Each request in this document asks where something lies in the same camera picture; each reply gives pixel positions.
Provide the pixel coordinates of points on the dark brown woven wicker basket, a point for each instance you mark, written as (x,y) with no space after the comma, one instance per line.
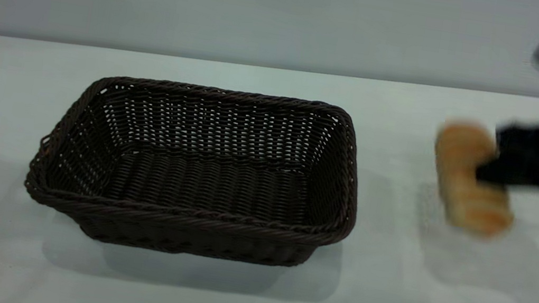
(200,184)

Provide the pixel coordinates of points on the striped golden bread loaf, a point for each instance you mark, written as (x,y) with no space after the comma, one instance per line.
(467,186)

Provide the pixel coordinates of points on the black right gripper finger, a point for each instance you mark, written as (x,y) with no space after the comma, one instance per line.
(507,136)
(497,175)

